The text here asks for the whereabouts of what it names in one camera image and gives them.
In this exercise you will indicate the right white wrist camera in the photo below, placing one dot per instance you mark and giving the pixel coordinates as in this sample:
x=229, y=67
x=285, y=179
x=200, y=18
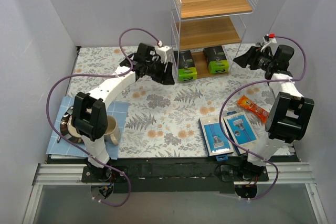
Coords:
x=268, y=40

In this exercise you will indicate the black green razor box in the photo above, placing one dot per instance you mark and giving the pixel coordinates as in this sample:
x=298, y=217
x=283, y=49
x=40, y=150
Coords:
x=186, y=69
x=216, y=60

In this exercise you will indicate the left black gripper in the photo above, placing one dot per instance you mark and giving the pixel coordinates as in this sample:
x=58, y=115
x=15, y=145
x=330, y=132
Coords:
x=157, y=69

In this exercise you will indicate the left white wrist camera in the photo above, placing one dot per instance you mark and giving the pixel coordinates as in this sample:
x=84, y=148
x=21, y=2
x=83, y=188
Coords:
x=166, y=53

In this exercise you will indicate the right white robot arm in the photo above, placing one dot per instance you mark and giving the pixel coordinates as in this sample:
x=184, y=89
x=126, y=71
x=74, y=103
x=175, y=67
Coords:
x=289, y=116

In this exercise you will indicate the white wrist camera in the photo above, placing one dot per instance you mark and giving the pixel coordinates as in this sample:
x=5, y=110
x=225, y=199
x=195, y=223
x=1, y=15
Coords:
x=268, y=40
x=166, y=53

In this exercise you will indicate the white wire wooden shelf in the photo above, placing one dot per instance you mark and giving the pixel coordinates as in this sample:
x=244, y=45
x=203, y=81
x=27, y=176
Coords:
x=197, y=24

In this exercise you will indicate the orange BIC razor pack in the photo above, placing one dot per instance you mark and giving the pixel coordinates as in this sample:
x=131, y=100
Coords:
x=249, y=105

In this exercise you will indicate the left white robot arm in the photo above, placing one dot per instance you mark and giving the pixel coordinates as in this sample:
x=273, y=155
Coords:
x=89, y=115

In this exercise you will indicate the blue checked cloth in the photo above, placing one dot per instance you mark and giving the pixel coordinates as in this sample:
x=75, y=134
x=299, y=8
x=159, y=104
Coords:
x=117, y=109

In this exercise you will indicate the blue harry's razor box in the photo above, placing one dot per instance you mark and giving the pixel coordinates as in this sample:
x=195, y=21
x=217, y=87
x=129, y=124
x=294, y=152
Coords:
x=215, y=141
x=241, y=130

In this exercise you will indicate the beige ceramic mug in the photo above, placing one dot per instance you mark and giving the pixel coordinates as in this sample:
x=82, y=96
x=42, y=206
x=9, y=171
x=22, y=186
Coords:
x=112, y=133

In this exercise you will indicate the floral table mat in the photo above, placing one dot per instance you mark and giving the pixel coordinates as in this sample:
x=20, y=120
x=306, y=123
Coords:
x=163, y=121

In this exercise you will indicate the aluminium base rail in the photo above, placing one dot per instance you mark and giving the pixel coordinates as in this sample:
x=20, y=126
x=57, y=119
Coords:
x=72, y=174

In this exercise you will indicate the dark rimmed ceramic plate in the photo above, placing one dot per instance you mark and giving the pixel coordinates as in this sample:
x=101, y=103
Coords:
x=66, y=128

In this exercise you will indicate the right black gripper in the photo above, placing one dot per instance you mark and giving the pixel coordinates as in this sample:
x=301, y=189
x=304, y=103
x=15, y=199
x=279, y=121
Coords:
x=255, y=59

